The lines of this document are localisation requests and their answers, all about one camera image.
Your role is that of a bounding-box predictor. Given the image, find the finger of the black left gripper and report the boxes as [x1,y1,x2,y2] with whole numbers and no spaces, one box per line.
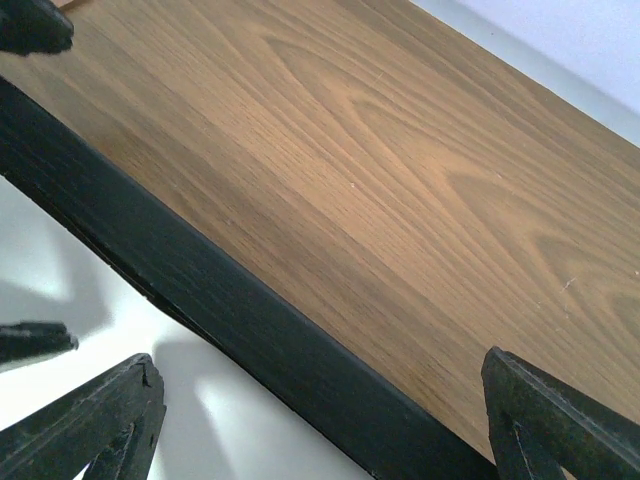
[1,321,79,368]
[1,0,74,55]

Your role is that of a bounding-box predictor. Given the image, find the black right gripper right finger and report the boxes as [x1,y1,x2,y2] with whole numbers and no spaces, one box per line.
[481,347,639,479]

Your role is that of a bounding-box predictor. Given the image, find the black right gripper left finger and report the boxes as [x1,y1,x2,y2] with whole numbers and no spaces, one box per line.
[1,353,166,479]

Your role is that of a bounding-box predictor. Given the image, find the white photo mat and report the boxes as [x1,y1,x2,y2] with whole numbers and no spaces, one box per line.
[1,183,365,479]

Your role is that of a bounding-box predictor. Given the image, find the black picture frame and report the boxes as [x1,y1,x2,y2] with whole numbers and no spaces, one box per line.
[1,81,497,479]

